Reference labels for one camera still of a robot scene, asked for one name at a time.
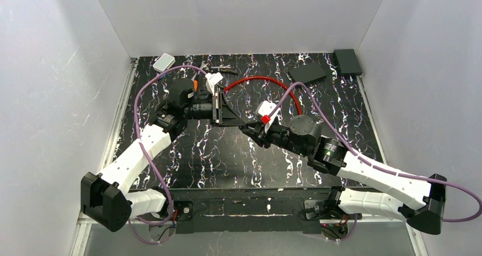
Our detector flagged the red cable lock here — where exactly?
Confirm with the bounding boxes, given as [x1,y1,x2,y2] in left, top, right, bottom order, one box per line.
[223,75,304,115]

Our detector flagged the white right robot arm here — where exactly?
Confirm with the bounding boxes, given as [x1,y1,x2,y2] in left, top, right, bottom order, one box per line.
[240,115,446,235]

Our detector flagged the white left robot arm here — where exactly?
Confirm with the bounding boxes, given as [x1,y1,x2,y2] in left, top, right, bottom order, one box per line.
[80,73,244,232]

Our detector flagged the white rectangular box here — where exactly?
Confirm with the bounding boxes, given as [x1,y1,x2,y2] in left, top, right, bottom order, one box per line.
[152,53,176,72]

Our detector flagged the flat black plate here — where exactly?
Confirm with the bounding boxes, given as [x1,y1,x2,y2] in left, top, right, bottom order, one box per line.
[288,62,327,85]

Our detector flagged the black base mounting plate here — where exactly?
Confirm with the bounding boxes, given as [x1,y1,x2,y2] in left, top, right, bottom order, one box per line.
[171,187,355,234]

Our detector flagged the black box in corner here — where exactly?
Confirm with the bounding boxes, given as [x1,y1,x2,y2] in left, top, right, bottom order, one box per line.
[333,49,363,77]

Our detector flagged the orange handled tool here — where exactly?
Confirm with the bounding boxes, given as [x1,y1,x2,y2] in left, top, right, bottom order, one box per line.
[192,61,207,92]

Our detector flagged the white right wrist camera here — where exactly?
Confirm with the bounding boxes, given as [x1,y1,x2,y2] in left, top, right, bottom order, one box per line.
[256,101,281,133]

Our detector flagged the black handled pliers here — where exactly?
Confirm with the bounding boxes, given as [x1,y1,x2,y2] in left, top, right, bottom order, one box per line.
[210,65,238,75]

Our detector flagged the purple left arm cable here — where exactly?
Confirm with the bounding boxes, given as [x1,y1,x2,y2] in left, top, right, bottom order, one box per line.
[128,65,209,245]

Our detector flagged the aluminium frame rail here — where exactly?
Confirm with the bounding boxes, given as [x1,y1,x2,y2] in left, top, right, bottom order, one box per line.
[70,58,139,255]

